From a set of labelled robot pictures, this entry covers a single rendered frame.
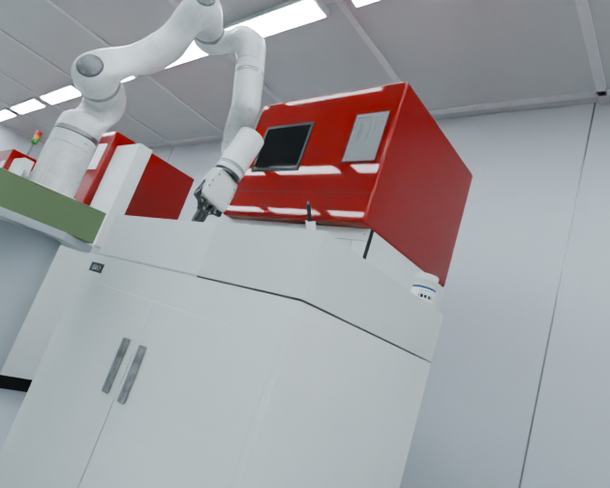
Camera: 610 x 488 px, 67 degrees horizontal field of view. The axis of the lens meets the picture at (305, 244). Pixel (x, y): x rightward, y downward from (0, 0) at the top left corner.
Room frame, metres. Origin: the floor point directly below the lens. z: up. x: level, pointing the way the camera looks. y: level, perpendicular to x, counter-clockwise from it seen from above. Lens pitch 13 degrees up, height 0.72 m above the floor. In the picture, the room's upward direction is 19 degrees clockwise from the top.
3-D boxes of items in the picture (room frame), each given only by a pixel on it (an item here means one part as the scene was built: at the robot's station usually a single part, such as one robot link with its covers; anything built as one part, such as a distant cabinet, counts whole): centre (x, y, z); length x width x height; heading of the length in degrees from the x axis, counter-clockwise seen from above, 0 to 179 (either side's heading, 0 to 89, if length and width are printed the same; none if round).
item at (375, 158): (2.09, -0.13, 1.52); 0.81 x 0.75 x 0.60; 47
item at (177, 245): (1.35, 0.39, 0.89); 0.55 x 0.09 x 0.14; 47
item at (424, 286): (1.34, -0.38, 1.01); 0.07 x 0.07 x 0.10
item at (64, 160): (1.26, 0.72, 1.00); 0.19 x 0.19 x 0.18
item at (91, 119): (1.30, 0.72, 1.21); 0.19 x 0.12 x 0.24; 5
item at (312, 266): (1.24, -0.12, 0.89); 0.62 x 0.35 x 0.14; 137
